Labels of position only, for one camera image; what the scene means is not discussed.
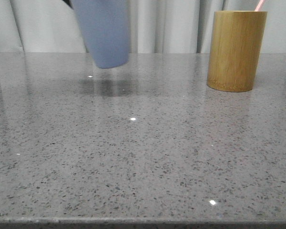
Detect blue plastic cup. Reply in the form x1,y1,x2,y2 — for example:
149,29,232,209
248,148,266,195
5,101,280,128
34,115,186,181
71,0,130,69

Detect bamboo cylindrical holder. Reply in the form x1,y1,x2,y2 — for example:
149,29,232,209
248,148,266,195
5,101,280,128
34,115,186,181
207,10,267,92

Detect grey pleated curtain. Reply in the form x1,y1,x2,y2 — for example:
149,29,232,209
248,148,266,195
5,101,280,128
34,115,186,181
0,0,286,53

